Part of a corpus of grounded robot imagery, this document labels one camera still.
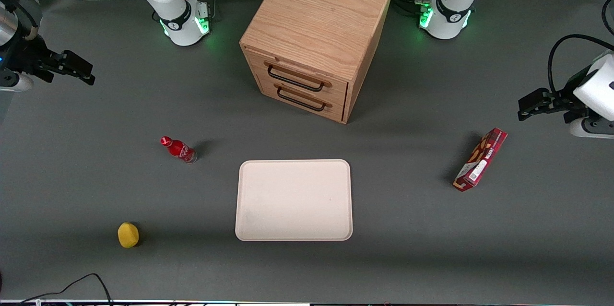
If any black cable on table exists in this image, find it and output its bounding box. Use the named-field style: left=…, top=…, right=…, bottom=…
left=19, top=273, right=114, bottom=306

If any red cookie box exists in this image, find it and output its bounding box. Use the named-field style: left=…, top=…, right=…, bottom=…
left=453, top=128, right=508, bottom=192

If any wooden drawer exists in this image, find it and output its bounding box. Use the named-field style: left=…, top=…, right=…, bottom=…
left=244, top=48, right=348, bottom=104
left=257, top=75, right=347, bottom=123

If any black hanging cable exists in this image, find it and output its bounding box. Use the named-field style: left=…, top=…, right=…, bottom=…
left=602, top=0, right=614, bottom=36

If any wooden drawer cabinet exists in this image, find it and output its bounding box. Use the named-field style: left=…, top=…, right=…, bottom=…
left=239, top=0, right=395, bottom=125

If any yellow lemon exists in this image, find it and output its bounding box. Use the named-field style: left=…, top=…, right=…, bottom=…
left=118, top=222, right=140, bottom=249

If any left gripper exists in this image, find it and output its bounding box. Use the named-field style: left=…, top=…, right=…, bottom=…
left=518, top=69, right=614, bottom=139

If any beige plastic tray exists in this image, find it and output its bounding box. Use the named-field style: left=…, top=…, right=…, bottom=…
left=235, top=159, right=354, bottom=242

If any red plastic bottle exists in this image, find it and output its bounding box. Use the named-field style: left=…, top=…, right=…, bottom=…
left=160, top=136, right=198, bottom=164

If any black metal drawer handle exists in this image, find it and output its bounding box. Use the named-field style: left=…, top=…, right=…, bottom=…
left=267, top=65, right=325, bottom=93
left=276, top=86, right=327, bottom=112

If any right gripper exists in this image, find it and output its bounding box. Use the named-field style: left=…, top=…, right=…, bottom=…
left=0, top=37, right=95, bottom=93

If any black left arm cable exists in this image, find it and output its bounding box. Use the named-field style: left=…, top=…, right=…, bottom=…
left=548, top=34, right=614, bottom=96

